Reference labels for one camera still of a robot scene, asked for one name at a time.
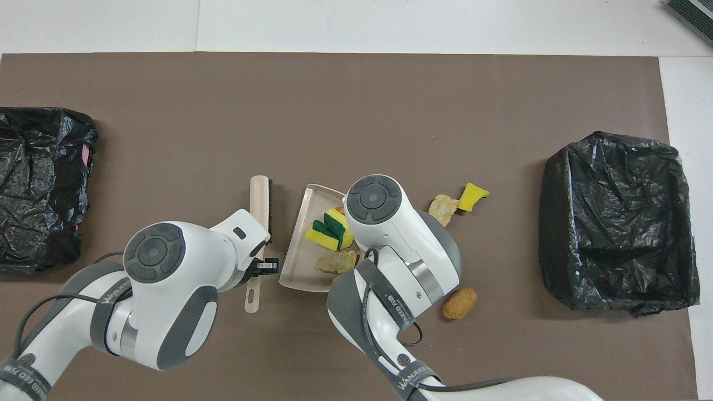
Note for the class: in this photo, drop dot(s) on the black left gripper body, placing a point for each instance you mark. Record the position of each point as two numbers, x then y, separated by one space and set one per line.
252 273

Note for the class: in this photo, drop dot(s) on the beige plastic dustpan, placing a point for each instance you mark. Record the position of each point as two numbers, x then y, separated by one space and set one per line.
298 267

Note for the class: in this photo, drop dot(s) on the beige hand brush black bristles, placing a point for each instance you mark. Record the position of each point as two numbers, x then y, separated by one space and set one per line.
260 200

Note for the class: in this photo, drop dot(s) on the pale toy pastry piece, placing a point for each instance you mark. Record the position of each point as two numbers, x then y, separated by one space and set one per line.
443 209
337 262

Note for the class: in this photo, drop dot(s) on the brown toy bread roll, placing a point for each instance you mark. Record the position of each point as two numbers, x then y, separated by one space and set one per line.
460 303

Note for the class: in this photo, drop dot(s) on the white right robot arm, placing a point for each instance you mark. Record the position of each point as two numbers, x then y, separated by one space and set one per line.
401 234

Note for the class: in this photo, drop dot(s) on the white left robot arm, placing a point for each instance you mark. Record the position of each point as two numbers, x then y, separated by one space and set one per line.
167 289

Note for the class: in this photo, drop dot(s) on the black bag bin pink spot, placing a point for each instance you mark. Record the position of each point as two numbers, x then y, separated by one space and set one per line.
39 184

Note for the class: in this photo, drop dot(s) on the black bag lined bin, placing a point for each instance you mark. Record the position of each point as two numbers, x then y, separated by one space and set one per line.
618 223

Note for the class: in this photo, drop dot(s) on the brown table mat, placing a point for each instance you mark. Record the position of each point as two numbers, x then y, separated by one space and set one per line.
334 100

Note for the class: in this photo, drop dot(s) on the dark grey ribbed object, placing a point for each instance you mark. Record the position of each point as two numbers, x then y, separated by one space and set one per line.
690 16

